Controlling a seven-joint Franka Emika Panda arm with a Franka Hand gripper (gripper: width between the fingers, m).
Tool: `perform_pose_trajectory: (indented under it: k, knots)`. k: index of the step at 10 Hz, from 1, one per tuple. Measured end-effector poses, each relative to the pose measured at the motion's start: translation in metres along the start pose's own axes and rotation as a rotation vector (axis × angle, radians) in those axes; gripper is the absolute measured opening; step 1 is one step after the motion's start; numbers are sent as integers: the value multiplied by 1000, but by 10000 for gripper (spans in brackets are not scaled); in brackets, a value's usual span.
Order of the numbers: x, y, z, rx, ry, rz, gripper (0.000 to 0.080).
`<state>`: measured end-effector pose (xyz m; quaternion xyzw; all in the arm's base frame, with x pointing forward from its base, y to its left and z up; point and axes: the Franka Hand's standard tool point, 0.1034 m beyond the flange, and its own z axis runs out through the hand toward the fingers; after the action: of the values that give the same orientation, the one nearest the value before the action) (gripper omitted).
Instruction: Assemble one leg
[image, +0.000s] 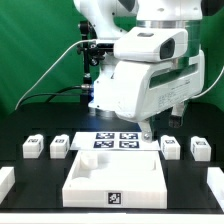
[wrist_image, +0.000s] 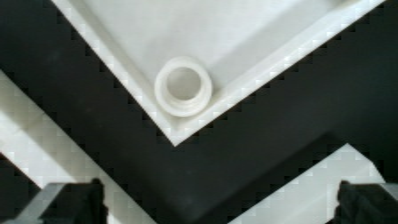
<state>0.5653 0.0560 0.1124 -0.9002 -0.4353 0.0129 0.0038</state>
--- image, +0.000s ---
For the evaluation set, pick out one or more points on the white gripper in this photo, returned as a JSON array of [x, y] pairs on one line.
[[136, 91]]

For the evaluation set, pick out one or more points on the white square table top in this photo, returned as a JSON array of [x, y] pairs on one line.
[[115, 179]]

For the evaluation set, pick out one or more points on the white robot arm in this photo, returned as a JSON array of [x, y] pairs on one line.
[[112, 19]]

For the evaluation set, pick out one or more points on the white right obstacle block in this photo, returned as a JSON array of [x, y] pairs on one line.
[[215, 181]]

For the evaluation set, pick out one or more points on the white obstacle block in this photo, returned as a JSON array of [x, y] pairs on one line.
[[215, 181], [7, 180]]

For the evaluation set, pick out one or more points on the white sheet with markers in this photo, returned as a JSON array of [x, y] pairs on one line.
[[125, 141]]

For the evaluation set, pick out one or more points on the white left obstacle block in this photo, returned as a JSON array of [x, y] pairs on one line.
[[7, 180]]

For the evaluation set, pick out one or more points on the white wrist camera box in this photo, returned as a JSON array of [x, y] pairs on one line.
[[151, 44]]

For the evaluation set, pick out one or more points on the silver camera on stand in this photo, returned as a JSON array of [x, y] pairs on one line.
[[106, 45]]

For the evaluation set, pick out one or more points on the black camera stand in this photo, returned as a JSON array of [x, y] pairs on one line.
[[87, 32]]

